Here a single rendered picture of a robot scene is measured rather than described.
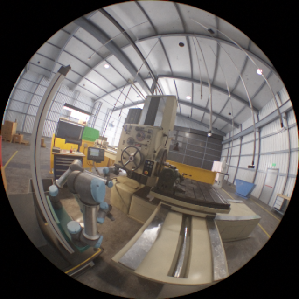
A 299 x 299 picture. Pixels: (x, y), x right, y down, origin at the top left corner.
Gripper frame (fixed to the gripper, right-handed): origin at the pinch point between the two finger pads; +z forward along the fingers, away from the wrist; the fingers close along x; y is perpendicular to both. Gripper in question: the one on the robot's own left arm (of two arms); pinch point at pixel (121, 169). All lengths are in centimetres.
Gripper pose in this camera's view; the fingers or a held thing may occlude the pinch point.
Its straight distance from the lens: 128.1
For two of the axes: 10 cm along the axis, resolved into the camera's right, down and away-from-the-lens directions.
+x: -4.7, 8.7, 1.1
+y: -7.9, -4.8, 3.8
